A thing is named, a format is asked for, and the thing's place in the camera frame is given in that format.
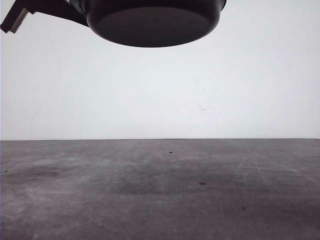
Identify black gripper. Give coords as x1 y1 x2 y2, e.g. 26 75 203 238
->
0 0 35 33

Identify black frying pan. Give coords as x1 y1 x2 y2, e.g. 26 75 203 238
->
34 0 226 48

